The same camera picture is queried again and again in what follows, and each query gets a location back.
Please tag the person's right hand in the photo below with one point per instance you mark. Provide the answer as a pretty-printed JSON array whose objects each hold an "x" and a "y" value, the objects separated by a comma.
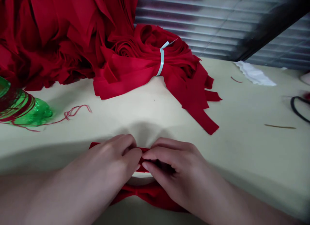
[{"x": 189, "y": 171}]

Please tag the pile of red fabric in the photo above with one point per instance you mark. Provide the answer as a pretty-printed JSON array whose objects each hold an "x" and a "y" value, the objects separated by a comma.
[{"x": 48, "y": 36}]

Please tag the light blue tie band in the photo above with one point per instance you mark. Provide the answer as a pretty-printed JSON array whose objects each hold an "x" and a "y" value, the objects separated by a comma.
[{"x": 161, "y": 60}]

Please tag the person's left hand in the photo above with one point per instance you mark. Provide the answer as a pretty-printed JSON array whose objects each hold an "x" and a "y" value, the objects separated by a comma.
[{"x": 104, "y": 159}]

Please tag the red fabric strip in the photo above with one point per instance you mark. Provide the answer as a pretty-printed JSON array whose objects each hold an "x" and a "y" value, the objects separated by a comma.
[{"x": 145, "y": 151}]

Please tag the white cloth scrap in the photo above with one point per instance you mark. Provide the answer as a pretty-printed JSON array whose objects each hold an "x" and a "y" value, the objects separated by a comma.
[{"x": 254, "y": 73}]

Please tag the green plastic bottle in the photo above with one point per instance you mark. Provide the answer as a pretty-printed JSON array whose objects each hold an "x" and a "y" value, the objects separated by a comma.
[{"x": 36, "y": 111}]

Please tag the corrugated metal shutter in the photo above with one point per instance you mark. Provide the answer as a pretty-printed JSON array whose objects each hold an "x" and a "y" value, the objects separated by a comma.
[{"x": 205, "y": 23}]

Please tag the short red thread piece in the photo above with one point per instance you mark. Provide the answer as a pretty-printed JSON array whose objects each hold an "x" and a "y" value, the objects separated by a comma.
[{"x": 236, "y": 80}]

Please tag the red fabric bow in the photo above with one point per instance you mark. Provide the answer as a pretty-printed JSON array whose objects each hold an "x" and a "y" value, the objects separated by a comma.
[{"x": 138, "y": 194}]

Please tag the brown thread piece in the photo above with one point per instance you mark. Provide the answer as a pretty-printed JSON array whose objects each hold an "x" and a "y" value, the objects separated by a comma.
[{"x": 278, "y": 126}]

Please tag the tied bundle of red strips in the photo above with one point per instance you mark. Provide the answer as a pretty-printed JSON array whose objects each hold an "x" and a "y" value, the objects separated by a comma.
[{"x": 145, "y": 72}]

